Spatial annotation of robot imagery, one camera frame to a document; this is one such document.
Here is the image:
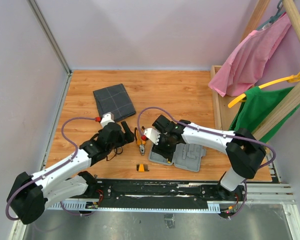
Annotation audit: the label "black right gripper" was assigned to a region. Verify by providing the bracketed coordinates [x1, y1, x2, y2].
[151, 132, 176, 159]

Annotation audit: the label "orange black pliers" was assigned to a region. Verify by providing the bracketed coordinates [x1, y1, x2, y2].
[134, 127, 147, 156]

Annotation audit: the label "grey plastic tool case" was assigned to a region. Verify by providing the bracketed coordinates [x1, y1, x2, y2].
[148, 143, 207, 172]

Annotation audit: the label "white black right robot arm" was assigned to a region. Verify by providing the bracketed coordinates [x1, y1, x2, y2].
[144, 115, 266, 200]

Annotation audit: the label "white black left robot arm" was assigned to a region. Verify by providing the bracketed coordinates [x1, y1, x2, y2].
[5, 121, 135, 225]

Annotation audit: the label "orange black hex key set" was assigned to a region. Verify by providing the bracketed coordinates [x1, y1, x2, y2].
[136, 163, 150, 172]

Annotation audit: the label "dark grey checked cloth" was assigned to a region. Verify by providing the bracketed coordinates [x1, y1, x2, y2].
[93, 83, 136, 122]

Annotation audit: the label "pink shirt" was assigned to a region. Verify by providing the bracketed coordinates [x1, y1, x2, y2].
[208, 14, 292, 97]

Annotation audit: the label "green shirt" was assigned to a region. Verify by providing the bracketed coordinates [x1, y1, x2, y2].
[229, 87, 293, 132]

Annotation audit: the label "yellow clothes hanger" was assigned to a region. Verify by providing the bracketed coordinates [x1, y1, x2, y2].
[227, 56, 300, 108]

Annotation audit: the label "teal clothes hanger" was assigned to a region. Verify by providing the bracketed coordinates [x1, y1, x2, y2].
[256, 0, 286, 31]

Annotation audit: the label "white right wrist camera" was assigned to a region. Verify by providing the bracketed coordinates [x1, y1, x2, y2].
[144, 127, 161, 146]

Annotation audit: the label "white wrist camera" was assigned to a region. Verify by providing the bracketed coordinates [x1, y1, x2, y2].
[100, 112, 115, 128]
[144, 127, 161, 146]

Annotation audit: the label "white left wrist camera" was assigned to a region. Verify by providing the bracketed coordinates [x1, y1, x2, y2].
[100, 112, 115, 128]

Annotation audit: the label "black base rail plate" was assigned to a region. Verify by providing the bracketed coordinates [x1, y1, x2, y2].
[70, 178, 246, 210]

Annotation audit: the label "aluminium frame rail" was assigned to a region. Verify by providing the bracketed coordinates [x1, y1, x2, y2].
[19, 178, 298, 213]

